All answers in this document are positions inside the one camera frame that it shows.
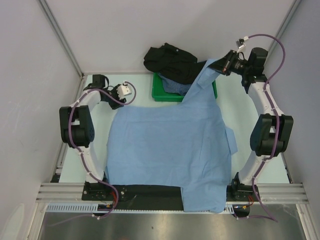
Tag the aluminium corner post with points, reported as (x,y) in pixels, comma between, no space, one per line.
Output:
(277,39)
(60,35)

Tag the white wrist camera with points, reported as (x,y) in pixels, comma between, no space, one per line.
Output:
(123,90)
(241,44)

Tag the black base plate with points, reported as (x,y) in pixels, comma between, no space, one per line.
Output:
(158,197)

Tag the green plastic bin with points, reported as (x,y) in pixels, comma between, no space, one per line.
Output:
(160,92)

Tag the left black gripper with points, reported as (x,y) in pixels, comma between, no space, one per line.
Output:
(114,89)

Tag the black long sleeve shirt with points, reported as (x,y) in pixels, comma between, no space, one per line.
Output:
(173,63)

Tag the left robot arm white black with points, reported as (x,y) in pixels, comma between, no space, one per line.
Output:
(77,127)

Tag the right aluminium corner post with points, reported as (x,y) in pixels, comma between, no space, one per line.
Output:
(277,39)

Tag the dark blue checked shirt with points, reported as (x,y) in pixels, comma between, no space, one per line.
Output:
(173,87)

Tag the light blue long sleeve shirt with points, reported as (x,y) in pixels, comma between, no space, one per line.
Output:
(186,145)

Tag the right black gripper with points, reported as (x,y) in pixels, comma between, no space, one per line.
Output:
(224,65)

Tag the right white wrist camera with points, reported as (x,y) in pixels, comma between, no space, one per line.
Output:
(241,44)

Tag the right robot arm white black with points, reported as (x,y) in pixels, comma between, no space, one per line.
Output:
(271,133)

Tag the white slotted cable duct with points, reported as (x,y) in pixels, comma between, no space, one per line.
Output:
(72,207)

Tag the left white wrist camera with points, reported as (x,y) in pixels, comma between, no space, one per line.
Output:
(123,90)

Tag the left aluminium corner post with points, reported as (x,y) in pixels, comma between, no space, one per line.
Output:
(60,35)

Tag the aluminium frame rail front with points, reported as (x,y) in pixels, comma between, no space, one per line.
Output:
(274,193)

